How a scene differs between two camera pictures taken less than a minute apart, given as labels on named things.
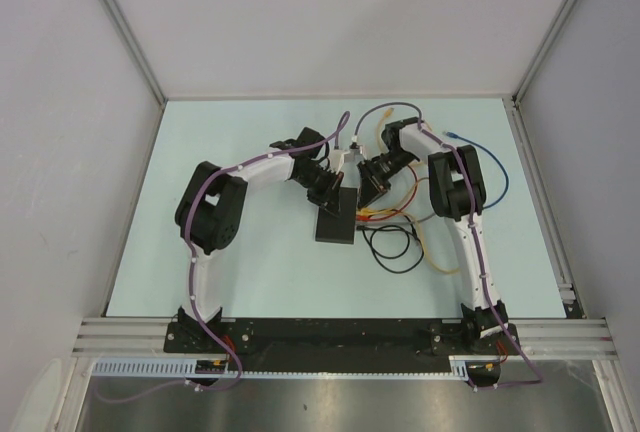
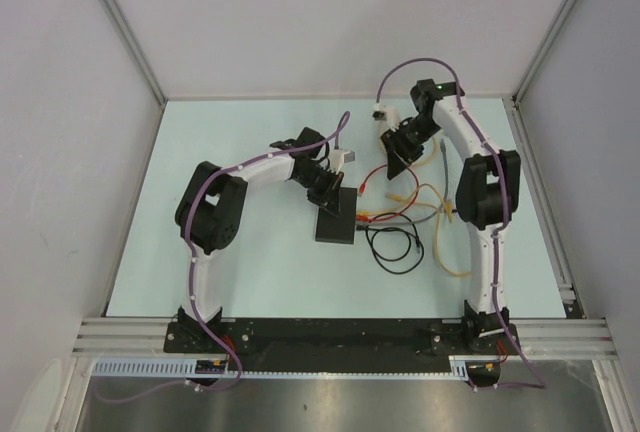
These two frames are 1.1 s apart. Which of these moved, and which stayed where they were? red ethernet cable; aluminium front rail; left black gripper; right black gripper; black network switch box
Moved: right black gripper
Stayed: aluminium front rail; left black gripper; black network switch box; red ethernet cable
